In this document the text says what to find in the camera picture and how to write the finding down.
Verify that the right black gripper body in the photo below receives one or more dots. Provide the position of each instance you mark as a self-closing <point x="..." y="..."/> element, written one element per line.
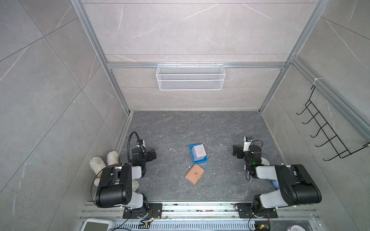
<point x="238" y="151"/>

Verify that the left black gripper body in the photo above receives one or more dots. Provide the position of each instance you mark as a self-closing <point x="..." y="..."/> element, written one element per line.
<point x="151" y="154"/>

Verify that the blue plastic card tray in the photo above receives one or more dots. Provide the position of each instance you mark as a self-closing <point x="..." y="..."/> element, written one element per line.
<point x="197" y="162"/>

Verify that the tan leather card holder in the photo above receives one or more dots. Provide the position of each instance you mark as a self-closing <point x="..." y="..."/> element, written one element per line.
<point x="195" y="174"/>

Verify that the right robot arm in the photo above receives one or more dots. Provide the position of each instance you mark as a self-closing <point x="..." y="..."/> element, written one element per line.
<point x="294" y="184"/>

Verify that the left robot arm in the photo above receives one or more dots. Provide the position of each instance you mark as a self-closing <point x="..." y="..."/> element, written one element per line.
<point x="117" y="184"/>

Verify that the white teddy bear brown shirt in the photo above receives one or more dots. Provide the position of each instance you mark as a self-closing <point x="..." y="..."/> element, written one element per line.
<point x="97" y="164"/>

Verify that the white tablet device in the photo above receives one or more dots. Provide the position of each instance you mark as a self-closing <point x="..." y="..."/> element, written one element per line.
<point x="92" y="224"/>

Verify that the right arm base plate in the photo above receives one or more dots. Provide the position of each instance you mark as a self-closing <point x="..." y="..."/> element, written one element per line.
<point x="248" y="210"/>

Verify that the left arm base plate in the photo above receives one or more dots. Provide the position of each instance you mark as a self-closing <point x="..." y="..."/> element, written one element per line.
<point x="152" y="210"/>

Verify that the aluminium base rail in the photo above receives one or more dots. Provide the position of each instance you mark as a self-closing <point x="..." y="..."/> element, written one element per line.
<point x="216" y="210"/>

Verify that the black wire hook rack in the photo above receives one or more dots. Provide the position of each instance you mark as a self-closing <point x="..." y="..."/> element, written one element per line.
<point x="327" y="130"/>

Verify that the white wire mesh basket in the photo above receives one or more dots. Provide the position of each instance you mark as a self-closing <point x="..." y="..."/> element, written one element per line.
<point x="190" y="76"/>

